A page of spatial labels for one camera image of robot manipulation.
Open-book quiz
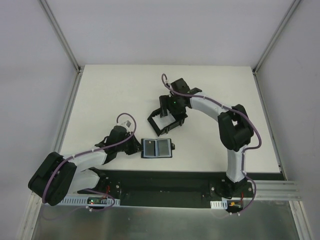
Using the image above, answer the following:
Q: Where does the black plastic card tray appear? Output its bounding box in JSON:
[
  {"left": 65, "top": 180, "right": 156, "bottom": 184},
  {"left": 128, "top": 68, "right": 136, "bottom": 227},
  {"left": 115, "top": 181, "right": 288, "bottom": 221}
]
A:
[{"left": 147, "top": 108, "right": 188, "bottom": 137}]

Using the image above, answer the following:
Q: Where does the black leather card holder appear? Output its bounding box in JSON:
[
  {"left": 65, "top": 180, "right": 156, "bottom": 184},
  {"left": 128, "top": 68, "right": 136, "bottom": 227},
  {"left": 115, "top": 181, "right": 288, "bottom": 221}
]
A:
[{"left": 141, "top": 138, "right": 176, "bottom": 159}]

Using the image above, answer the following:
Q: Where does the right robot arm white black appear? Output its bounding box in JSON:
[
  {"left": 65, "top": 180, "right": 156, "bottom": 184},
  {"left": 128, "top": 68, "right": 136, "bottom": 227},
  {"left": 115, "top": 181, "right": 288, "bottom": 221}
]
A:
[{"left": 157, "top": 74, "right": 259, "bottom": 199}]

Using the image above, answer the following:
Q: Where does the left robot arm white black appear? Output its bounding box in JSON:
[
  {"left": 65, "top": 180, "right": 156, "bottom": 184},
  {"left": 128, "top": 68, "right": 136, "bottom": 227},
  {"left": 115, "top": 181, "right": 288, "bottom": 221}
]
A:
[{"left": 28, "top": 125, "right": 143, "bottom": 206}]

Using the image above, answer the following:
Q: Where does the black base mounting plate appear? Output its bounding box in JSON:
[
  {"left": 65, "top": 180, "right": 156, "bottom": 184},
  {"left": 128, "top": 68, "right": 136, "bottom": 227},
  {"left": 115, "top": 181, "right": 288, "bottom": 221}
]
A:
[{"left": 77, "top": 168, "right": 286, "bottom": 208}]

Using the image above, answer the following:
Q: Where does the left white cable duct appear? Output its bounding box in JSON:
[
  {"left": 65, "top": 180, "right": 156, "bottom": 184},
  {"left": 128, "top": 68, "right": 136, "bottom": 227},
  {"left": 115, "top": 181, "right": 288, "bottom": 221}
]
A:
[{"left": 58, "top": 196, "right": 121, "bottom": 207}]

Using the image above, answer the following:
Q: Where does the white cable duct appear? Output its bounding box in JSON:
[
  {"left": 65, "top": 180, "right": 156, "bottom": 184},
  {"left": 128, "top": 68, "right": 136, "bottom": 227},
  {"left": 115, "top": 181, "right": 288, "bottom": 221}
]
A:
[
  {"left": 58, "top": 196, "right": 121, "bottom": 207},
  {"left": 210, "top": 199, "right": 228, "bottom": 210}
]

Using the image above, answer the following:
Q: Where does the right white cable duct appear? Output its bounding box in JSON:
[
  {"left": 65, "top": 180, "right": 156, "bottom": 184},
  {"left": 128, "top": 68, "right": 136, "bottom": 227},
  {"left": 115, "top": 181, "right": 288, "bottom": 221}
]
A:
[{"left": 210, "top": 199, "right": 228, "bottom": 210}]

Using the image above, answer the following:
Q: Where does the aluminium front frame rail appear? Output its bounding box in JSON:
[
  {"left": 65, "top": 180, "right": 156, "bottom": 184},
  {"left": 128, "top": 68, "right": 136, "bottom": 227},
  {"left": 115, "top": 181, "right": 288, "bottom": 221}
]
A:
[{"left": 255, "top": 180, "right": 302, "bottom": 201}]

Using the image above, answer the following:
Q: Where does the left aluminium frame post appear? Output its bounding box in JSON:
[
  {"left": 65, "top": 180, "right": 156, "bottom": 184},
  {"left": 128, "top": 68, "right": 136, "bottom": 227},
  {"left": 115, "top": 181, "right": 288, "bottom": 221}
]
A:
[{"left": 37, "top": 0, "right": 82, "bottom": 73}]

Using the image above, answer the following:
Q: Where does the aluminium frame post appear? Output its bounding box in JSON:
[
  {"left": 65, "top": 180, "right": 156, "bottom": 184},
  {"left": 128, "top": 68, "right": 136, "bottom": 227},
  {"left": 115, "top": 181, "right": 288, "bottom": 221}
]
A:
[
  {"left": 37, "top": 0, "right": 82, "bottom": 73},
  {"left": 252, "top": 0, "right": 303, "bottom": 76}
]

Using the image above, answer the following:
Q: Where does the right aluminium frame post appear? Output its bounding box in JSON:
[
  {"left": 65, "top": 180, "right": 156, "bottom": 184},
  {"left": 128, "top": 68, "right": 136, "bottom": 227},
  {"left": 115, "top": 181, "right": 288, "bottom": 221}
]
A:
[{"left": 252, "top": 0, "right": 303, "bottom": 76}]

